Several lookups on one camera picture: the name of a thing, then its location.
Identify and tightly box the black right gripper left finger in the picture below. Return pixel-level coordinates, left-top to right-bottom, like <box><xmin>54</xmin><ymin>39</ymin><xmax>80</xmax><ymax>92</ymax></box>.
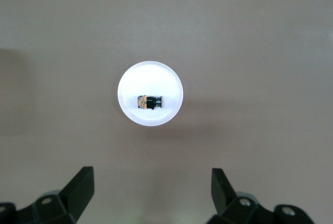
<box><xmin>0</xmin><ymin>166</ymin><xmax>94</xmax><ymax>224</ymax></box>

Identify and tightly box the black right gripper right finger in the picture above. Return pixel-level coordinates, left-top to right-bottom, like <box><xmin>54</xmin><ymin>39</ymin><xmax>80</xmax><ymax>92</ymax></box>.
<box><xmin>208</xmin><ymin>168</ymin><xmax>317</xmax><ymax>224</ymax></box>

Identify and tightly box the orange and black push-button switch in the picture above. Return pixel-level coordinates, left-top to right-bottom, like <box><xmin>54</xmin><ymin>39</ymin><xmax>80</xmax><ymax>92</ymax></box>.
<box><xmin>137</xmin><ymin>95</ymin><xmax>163</xmax><ymax>110</ymax></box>

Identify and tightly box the pale pink round plate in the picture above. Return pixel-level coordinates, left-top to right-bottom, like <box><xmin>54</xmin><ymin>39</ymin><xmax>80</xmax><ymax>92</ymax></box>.
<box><xmin>117</xmin><ymin>61</ymin><xmax>184</xmax><ymax>127</ymax></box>

